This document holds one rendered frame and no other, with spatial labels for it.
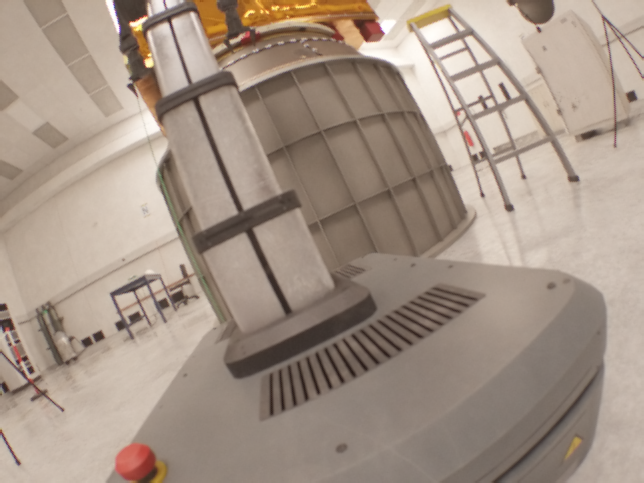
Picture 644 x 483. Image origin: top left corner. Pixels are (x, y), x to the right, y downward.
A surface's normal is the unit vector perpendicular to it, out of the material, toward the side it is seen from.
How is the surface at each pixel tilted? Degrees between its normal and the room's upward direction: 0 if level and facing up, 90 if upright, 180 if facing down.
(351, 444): 0
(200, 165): 90
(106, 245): 90
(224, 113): 90
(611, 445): 0
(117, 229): 90
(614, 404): 0
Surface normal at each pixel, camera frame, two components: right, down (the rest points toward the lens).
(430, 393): -0.42, -0.91
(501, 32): -0.86, 0.42
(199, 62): 0.17, 0.00
